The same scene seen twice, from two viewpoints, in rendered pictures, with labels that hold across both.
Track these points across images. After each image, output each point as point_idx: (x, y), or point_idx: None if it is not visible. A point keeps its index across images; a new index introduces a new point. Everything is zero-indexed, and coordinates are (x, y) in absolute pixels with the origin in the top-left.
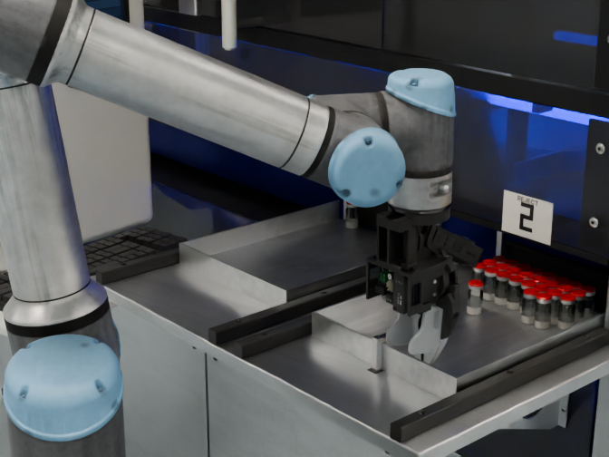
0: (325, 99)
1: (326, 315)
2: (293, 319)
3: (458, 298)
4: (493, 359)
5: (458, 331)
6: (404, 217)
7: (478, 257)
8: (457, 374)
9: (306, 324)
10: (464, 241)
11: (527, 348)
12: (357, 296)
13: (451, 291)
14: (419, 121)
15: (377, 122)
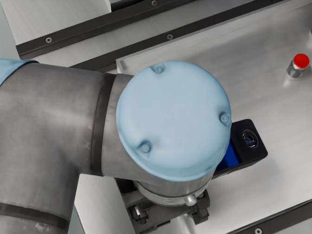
0: (9, 111)
1: (133, 59)
2: (113, 30)
3: (204, 219)
4: (265, 177)
5: (258, 108)
6: (138, 192)
7: (258, 161)
8: (217, 195)
9: (110, 64)
10: (236, 168)
11: (291, 206)
12: (174, 40)
13: (198, 215)
14: (149, 177)
15: (82, 165)
